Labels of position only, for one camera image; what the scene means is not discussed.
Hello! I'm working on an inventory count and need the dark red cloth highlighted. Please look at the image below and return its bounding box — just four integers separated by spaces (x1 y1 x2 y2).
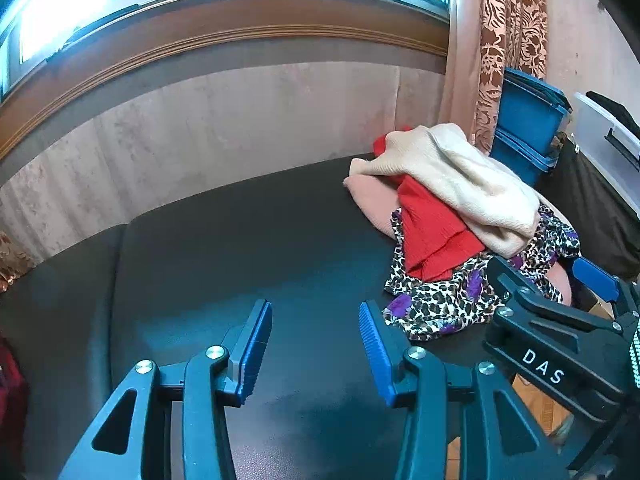
0 332 31 471

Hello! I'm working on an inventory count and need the window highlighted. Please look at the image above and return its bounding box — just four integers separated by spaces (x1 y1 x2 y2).
0 0 458 96

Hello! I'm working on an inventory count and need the blue storage bin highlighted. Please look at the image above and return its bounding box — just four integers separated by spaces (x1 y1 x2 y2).
490 127 558 188
492 67 572 153

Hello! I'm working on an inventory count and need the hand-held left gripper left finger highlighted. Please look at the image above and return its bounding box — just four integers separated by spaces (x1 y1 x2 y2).
59 299 273 480

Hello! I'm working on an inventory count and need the red knit garment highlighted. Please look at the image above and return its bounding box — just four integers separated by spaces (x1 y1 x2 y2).
372 132 487 283

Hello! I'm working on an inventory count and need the pink garment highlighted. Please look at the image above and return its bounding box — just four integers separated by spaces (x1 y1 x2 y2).
342 174 574 307

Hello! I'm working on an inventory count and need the white plastic box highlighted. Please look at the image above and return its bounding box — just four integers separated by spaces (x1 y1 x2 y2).
570 91 640 161

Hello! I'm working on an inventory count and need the wooden window sill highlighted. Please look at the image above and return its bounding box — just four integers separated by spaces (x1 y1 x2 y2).
0 7 451 161

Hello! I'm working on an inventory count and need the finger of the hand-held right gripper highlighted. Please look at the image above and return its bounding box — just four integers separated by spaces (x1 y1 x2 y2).
572 257 640 319
485 256 626 337

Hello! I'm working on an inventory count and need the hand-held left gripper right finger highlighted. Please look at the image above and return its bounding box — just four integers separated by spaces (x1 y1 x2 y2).
359 300 571 480

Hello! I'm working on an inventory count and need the brown floral curtain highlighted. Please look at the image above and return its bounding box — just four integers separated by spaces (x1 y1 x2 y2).
440 0 551 156
0 230 38 293

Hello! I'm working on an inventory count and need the leopard print garment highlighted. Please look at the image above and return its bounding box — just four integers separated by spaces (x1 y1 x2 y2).
382 205 582 343

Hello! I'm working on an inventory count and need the cream knit sweater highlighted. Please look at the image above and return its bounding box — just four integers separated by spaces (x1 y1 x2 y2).
349 123 542 257

